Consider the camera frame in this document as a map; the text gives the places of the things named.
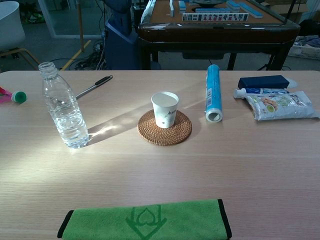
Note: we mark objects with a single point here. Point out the clear plastic bottle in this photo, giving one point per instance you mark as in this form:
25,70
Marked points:
65,112

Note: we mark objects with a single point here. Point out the white paper cup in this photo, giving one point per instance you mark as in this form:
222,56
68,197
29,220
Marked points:
165,112

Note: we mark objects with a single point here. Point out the round woven rattan coaster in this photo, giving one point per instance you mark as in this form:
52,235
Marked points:
150,133

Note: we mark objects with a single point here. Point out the blue cylindrical wrap roll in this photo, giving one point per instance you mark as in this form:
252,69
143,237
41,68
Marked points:
213,95

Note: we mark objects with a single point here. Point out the white blue toothpaste tube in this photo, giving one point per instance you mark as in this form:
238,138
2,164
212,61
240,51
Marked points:
252,91

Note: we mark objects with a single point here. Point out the dark wooden mahjong table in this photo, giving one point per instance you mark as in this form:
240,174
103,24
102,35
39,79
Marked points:
215,32

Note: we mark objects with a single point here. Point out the dark blue rectangular box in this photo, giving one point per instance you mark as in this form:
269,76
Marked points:
262,82

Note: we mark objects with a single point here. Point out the face-up mahjong tile row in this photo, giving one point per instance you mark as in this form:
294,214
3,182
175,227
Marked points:
215,17

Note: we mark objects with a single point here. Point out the green microfiber cloth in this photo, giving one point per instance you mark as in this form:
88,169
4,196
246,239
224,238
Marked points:
100,225

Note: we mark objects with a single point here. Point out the white snack bag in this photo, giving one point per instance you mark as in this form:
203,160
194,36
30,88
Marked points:
282,107

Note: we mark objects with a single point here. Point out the white round disc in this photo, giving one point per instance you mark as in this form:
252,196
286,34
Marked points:
294,83

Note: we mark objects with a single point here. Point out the feather shuttlecock green base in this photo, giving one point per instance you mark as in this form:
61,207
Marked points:
19,97

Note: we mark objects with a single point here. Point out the white plastic basket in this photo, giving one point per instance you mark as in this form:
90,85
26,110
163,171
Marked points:
303,53

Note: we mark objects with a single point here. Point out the white chair wooden legs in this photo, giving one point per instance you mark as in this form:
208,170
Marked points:
8,25

